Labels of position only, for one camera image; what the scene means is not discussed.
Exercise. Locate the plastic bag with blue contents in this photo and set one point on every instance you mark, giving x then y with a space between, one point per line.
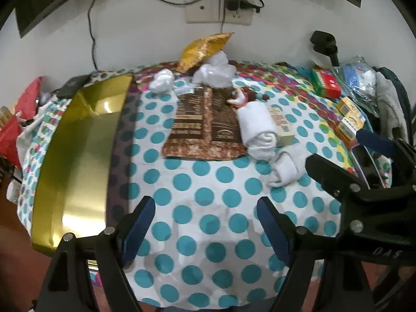
357 81

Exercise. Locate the white sock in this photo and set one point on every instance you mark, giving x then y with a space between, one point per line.
256 130
287 169

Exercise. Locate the small beige box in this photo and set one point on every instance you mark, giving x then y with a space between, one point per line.
282 126

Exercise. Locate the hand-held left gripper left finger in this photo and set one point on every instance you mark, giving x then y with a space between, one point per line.
139 230

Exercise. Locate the red bag with gold print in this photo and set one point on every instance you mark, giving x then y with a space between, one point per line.
9 143

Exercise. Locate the gold snack packet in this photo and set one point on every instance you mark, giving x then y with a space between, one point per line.
201 50

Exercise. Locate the crumpled white plastic bag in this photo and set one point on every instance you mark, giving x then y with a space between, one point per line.
218 59

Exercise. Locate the red and green box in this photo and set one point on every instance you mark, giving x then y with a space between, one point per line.
325 83

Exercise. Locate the clear plastic bag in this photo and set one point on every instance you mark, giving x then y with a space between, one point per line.
214 76

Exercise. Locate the wall socket plate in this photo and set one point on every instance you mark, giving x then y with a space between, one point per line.
201 13

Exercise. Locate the brown snack packet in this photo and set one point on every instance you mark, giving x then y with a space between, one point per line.
195 126

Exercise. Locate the flat red gift bag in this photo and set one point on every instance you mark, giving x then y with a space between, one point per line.
29 96

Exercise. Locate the black set-top box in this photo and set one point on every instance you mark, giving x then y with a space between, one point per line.
73 86

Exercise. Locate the polka dot tablecloth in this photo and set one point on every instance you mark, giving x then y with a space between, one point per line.
208 201

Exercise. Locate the small yellow box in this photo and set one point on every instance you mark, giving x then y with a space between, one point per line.
349 128
348 106

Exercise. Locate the gold metal tray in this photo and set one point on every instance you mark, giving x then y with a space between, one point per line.
81 152

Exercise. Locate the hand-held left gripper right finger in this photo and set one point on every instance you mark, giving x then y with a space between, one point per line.
273 230

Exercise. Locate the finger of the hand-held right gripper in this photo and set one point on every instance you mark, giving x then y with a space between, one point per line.
375 141
328 174

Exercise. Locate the black clamp mount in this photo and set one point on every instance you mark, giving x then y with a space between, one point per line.
323 44

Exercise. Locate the grey towel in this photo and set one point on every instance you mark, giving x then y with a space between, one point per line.
390 104

